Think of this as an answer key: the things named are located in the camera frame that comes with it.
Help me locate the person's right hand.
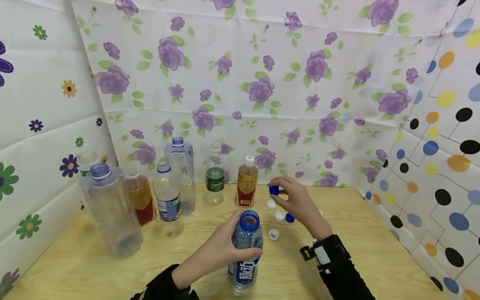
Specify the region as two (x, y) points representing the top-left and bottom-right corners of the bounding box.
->
(267, 176), (334, 241)

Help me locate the person's left hand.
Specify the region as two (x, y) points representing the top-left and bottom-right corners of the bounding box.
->
(172, 208), (264, 290)

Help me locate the blue plastic drink bottle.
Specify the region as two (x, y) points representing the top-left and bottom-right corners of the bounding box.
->
(227, 210), (265, 291)

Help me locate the person's right forearm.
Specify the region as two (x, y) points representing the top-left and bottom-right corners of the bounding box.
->
(320, 235), (376, 300)

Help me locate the person's left forearm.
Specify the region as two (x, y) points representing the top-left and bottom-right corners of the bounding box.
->
(131, 285), (200, 300)

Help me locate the black wrist band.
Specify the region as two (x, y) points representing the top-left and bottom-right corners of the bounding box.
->
(299, 235), (340, 273)
(147, 264), (188, 300)

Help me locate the tea bottle with white cap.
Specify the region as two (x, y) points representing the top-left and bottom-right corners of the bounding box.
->
(235, 156), (259, 208)

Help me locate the small clear blue-label bottle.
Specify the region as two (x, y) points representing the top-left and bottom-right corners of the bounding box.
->
(152, 163), (184, 236)

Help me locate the green-label clear bottle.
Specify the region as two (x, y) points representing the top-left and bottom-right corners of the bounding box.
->
(205, 141), (225, 205)

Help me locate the amber liquid plastic bottle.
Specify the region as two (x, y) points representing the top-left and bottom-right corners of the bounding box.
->
(125, 169), (157, 227)

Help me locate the tall clear empty bottle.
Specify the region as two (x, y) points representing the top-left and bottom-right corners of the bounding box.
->
(164, 137), (197, 216)

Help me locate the large clear plastic jug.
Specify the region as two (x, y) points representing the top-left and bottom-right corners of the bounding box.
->
(79, 163), (144, 259)

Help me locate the wide-mouth clear bottle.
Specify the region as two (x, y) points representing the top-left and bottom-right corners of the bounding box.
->
(76, 151), (100, 177)

